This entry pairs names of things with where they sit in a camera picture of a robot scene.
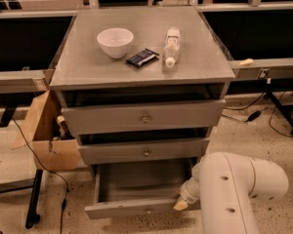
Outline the grey top drawer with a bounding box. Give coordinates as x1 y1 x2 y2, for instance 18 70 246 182
62 99 226 135

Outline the dark blue snack packet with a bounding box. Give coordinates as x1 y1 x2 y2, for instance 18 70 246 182
126 49 159 68

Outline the grey drawer cabinet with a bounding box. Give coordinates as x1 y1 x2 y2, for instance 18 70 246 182
49 6 236 188

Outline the black stand leg right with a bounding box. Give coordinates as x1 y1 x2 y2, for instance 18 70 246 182
264 78 293 136

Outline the grey middle drawer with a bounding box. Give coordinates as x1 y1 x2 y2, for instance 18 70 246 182
79 137 209 165

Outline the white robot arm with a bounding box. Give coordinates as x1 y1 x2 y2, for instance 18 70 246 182
174 152 289 234

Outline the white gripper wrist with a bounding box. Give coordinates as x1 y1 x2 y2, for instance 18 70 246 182
174 177 200 211

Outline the white ceramic bowl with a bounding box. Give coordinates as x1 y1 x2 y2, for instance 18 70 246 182
97 28 134 59

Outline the brown cardboard box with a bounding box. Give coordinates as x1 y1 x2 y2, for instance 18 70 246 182
12 91 81 172

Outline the grey drawer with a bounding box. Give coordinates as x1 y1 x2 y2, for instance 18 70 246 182
79 137 209 165
85 158 193 219
62 99 226 135

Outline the grey bottom drawer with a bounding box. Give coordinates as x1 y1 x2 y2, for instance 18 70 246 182
85 158 193 219

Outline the black floor cable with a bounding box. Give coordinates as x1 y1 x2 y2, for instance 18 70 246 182
11 118 70 234

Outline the black table leg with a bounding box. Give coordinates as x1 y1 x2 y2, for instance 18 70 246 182
25 170 43 229

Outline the clear plastic bottle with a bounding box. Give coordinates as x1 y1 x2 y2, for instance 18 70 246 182
162 27 181 68

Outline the wall power outlet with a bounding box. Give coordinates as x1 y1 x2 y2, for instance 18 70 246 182
259 69 269 79

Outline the black power adapter cable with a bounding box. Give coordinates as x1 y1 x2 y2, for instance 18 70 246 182
222 93 268 123

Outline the small yellow foam piece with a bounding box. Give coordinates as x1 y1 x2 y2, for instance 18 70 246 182
239 58 254 66

